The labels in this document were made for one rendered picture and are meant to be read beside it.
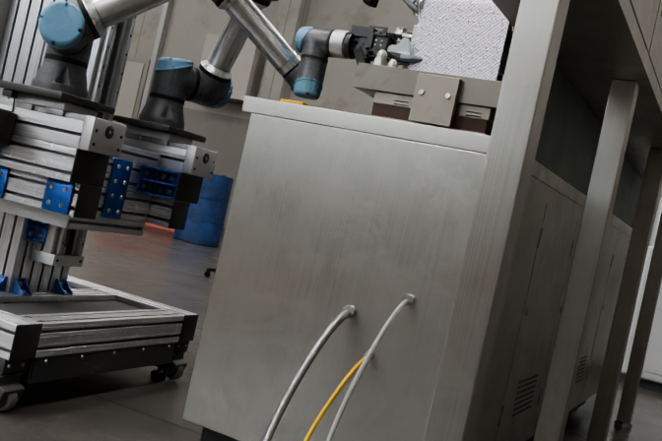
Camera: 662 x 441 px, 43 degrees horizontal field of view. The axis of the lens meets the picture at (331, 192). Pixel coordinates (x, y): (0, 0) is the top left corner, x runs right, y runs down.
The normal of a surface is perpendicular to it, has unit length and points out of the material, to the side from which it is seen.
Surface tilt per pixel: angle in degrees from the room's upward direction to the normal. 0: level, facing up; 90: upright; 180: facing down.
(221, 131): 90
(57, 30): 95
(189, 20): 90
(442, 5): 90
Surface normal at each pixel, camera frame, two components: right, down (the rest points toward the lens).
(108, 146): 0.90, 0.19
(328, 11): -0.38, -0.11
